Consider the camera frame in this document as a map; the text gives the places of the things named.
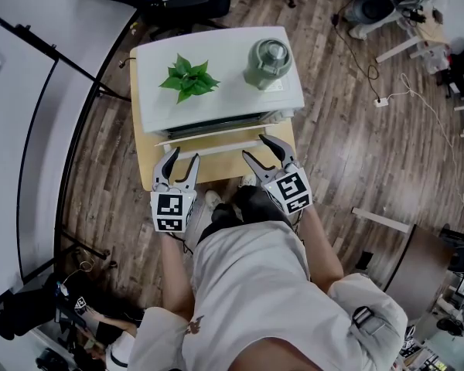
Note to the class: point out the yellow wooden table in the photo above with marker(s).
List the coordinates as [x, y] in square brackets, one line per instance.
[216, 168]

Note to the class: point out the person's dark trousers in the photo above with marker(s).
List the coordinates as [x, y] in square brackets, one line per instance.
[251, 203]

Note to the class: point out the white frame desk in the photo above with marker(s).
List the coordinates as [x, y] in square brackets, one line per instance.
[396, 50]

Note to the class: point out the person's left forearm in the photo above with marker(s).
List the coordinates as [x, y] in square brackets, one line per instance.
[176, 276]

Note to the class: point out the green shaker bottle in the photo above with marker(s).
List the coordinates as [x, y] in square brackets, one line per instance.
[268, 62]

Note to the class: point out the person's right forearm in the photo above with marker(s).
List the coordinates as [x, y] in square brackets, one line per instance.
[321, 253]

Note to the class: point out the white glass oven door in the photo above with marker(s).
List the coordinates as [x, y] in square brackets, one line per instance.
[216, 148]

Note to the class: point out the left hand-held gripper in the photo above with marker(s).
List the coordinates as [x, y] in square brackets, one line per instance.
[172, 207]

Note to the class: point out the green potted plant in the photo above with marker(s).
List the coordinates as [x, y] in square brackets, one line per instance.
[187, 77]

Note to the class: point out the white power strip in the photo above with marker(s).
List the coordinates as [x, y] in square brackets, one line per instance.
[381, 102]

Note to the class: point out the white toaster oven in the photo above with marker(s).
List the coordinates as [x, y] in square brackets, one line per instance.
[224, 45]

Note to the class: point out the person's right white shoe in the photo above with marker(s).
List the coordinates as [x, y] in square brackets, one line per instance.
[248, 180]

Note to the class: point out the person's white shoe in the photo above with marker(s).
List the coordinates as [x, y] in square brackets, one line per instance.
[212, 198]
[248, 180]

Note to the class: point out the white desk bar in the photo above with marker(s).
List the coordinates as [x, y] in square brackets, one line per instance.
[379, 218]

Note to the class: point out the person's white shirt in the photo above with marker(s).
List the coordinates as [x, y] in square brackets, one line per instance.
[255, 284]

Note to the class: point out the person's left white shoe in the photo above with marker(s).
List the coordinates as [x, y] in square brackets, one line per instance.
[212, 198]

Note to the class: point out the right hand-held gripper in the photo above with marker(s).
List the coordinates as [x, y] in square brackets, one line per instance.
[290, 191]

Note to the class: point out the black framed whiteboard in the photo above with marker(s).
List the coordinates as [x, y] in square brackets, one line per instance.
[7, 149]

